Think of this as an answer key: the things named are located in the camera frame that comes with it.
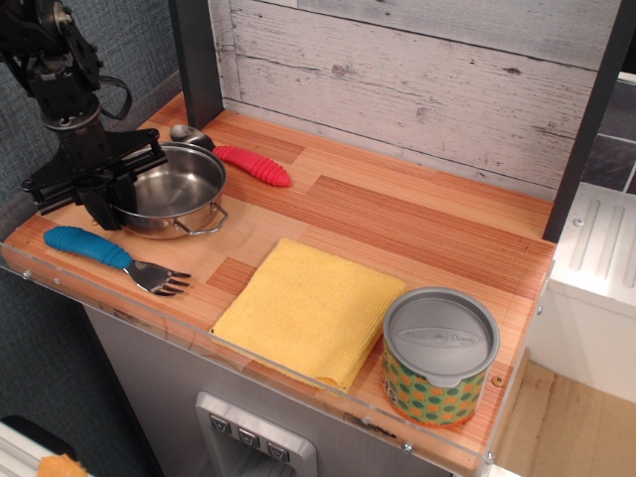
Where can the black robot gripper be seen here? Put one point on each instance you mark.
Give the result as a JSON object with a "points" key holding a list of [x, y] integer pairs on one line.
{"points": [[94, 168]]}

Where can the stainless steel pot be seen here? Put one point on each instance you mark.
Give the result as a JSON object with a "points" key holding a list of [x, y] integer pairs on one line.
{"points": [[180, 198]]}

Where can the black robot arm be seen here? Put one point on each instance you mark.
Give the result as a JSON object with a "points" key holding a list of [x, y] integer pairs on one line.
{"points": [[56, 66]]}

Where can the clear acrylic edge guard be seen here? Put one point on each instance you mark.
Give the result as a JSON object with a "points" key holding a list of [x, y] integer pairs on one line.
{"points": [[176, 376]]}

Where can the yellow folded cloth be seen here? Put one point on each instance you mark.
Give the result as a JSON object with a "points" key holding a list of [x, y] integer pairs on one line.
{"points": [[311, 313]]}

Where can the orange cloth piece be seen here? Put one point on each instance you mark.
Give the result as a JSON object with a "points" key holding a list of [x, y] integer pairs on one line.
{"points": [[60, 466]]}

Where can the grey dispenser panel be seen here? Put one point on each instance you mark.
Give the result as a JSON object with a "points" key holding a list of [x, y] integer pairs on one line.
{"points": [[241, 443]]}

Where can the patterned can with grey lid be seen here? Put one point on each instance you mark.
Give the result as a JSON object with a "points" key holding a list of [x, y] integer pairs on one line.
{"points": [[439, 345]]}

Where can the white plastic appliance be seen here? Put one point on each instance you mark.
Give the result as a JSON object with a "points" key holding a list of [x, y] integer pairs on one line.
{"points": [[584, 327]]}

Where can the blue handled fork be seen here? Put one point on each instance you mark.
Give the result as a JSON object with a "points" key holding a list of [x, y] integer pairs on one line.
{"points": [[150, 277]]}

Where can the red handled spoon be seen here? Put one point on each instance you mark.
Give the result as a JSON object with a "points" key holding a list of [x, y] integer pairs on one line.
{"points": [[258, 166]]}

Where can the dark grey left post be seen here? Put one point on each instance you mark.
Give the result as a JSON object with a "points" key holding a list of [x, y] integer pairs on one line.
{"points": [[197, 60]]}

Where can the dark grey post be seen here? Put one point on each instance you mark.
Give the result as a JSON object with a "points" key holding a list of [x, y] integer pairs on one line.
{"points": [[612, 61], [197, 60]]}

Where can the dark grey right post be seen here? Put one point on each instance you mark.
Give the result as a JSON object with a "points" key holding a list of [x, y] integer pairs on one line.
{"points": [[612, 61]]}

